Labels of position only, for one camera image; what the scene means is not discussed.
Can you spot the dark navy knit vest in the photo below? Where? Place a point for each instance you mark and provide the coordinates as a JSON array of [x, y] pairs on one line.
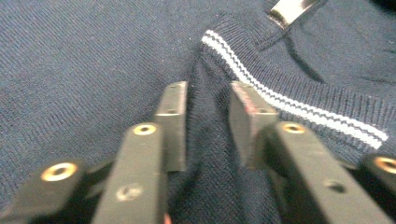
[[77, 62]]

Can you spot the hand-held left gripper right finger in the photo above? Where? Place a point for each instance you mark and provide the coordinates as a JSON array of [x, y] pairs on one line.
[[311, 174]]

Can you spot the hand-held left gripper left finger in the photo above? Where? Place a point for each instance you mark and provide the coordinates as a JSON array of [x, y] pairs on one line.
[[140, 174]]

